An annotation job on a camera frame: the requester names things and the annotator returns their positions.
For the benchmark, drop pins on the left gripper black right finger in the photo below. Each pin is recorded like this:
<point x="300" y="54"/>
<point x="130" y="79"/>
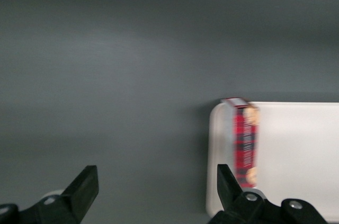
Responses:
<point x="238" y="208"/>

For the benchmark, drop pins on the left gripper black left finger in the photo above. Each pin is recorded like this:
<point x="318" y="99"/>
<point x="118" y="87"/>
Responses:
<point x="79" y="189"/>

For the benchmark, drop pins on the red plaid cookie box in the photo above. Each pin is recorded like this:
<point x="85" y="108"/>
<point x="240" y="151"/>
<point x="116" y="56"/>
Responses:
<point x="246" y="144"/>

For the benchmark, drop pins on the pale pink rectangular tray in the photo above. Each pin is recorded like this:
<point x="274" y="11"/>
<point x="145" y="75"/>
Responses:
<point x="296" y="155"/>

